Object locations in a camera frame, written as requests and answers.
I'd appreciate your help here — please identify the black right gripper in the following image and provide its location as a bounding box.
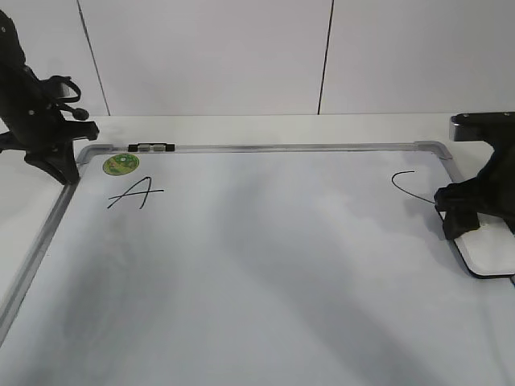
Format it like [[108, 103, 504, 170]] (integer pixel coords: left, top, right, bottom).
[[434, 138, 514, 240]]

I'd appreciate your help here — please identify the black strap cable loop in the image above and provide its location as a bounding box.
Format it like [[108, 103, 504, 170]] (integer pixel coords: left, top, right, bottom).
[[39, 74, 92, 121]]

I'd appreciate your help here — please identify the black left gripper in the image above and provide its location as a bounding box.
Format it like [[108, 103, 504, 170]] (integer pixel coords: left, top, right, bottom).
[[1, 74, 100, 185]]

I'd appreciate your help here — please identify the white rectangular board eraser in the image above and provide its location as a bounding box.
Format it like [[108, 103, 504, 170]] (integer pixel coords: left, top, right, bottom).
[[447, 214, 514, 279]]

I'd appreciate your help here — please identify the round green magnet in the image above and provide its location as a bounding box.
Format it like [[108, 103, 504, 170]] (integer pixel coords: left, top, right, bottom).
[[102, 154, 140, 176]]

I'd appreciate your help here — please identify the black marker pen on frame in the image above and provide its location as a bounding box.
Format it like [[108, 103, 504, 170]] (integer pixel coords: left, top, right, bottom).
[[127, 142, 175, 153]]

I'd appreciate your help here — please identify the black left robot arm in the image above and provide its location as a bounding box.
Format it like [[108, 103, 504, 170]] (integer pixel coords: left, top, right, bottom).
[[1, 12, 99, 185]]

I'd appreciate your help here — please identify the white board with grey frame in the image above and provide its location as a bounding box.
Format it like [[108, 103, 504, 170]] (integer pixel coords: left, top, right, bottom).
[[1, 142, 514, 385]]

